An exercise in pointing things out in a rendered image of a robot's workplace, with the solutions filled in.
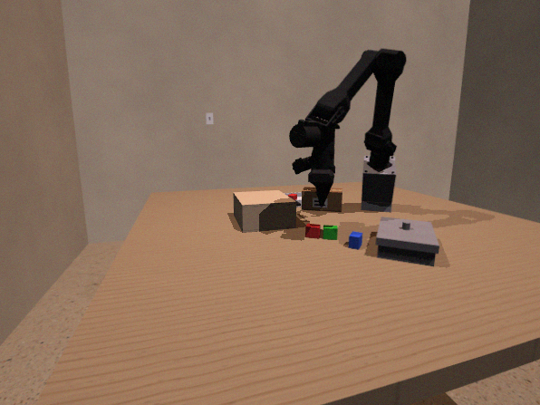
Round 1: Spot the green block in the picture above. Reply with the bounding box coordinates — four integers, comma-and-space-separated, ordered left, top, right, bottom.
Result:
323, 225, 338, 240

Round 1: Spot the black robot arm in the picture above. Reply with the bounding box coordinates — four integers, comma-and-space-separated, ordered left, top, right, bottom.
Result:
289, 49, 406, 175

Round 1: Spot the blue block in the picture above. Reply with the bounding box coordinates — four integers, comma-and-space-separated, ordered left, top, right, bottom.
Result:
349, 231, 362, 250

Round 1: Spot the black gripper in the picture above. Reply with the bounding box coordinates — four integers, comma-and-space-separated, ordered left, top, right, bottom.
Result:
308, 146, 335, 206

